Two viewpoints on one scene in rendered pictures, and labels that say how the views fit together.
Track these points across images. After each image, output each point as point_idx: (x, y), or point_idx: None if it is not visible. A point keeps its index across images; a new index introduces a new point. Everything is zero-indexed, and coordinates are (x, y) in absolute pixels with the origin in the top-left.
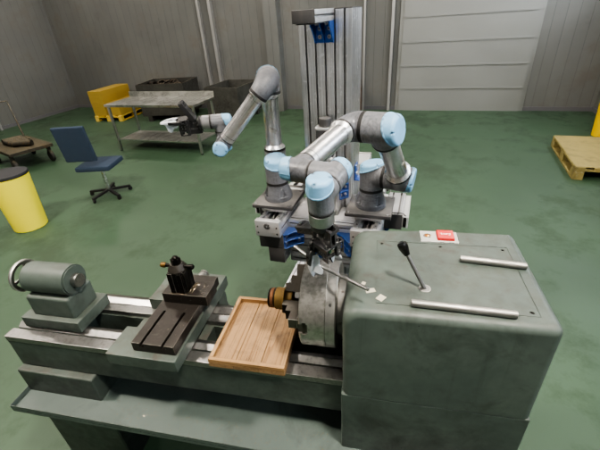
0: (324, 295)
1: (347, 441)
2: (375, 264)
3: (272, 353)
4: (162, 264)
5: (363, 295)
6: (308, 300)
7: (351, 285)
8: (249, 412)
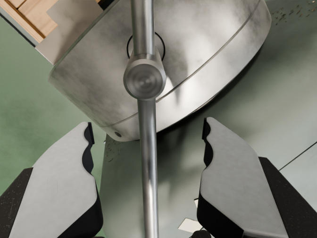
0: (119, 119)
1: None
2: (285, 163)
3: (50, 2)
4: None
5: (167, 230)
6: (76, 92)
7: (183, 170)
8: None
